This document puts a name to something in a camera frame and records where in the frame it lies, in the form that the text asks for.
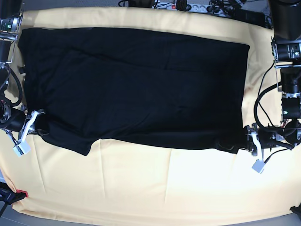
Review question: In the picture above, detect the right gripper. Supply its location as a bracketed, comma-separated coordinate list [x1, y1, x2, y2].
[7, 105, 49, 139]

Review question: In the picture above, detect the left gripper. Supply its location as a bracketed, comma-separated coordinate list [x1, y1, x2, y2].
[216, 124, 285, 155]

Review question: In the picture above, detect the black T-shirt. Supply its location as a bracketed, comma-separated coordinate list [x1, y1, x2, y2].
[18, 28, 250, 155]

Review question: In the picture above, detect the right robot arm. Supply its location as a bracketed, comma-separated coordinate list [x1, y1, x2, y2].
[0, 0, 49, 137]

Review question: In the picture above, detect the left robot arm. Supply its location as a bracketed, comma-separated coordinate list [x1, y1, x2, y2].
[216, 0, 301, 154]

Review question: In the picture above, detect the red and black table clamp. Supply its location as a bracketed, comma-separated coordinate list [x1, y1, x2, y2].
[0, 182, 28, 205]

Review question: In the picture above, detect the black clamp at right corner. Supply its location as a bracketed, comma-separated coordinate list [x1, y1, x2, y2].
[290, 204, 301, 216]

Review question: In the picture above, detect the black box on floor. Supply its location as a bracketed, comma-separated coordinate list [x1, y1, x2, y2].
[231, 9, 265, 27]

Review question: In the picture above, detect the white power strip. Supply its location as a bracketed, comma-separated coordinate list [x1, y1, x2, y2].
[152, 0, 227, 17]

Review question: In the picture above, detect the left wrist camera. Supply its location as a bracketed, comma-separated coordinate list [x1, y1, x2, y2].
[252, 159, 266, 174]

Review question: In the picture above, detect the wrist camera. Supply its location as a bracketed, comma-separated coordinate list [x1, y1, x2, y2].
[252, 159, 266, 174]
[13, 142, 31, 157]

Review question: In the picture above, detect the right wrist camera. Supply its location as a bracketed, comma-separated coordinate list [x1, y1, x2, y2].
[13, 142, 31, 157]

